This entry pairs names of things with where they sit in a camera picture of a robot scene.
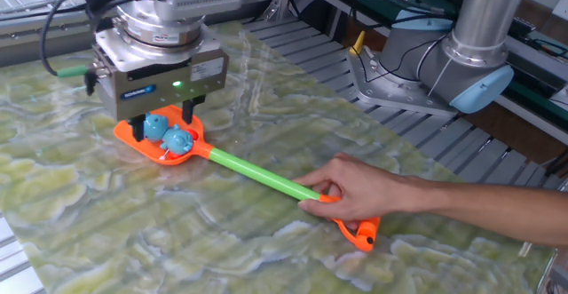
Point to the orange and green toy shovel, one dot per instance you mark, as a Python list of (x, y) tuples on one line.
[(262, 174)]

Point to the green marble pattern mat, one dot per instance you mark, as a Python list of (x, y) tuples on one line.
[(133, 218)]

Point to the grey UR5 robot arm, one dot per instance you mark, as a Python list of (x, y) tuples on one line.
[(470, 18)]

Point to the silver Schunk gripper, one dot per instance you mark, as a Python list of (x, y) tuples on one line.
[(155, 89)]

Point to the blue toy bunny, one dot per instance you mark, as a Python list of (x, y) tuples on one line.
[(175, 140)]

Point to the person's bare forearm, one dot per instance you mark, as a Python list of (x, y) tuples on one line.
[(488, 209)]

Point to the yellow cone-shaped object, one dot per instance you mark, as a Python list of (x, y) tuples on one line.
[(357, 44)]

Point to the person's bare hand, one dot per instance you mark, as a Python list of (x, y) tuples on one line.
[(368, 192)]

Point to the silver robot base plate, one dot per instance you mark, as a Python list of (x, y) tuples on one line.
[(390, 94)]

